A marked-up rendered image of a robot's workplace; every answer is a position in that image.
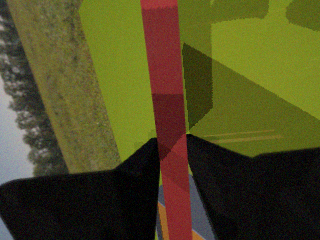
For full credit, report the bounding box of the red lid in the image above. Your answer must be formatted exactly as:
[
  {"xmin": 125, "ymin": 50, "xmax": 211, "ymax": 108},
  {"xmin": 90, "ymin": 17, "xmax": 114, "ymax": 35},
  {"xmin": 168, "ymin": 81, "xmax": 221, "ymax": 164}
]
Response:
[{"xmin": 140, "ymin": 0, "xmax": 193, "ymax": 240}]

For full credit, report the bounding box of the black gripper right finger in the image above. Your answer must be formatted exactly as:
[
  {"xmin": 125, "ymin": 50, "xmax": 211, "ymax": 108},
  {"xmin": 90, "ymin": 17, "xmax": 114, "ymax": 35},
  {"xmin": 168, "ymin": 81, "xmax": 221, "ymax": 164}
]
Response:
[{"xmin": 186, "ymin": 134, "xmax": 320, "ymax": 240}]

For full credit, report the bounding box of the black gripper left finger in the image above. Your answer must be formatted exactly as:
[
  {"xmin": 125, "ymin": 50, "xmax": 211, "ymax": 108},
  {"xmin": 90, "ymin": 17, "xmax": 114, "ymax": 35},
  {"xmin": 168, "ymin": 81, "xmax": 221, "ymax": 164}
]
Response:
[{"xmin": 0, "ymin": 137, "xmax": 160, "ymax": 240}]

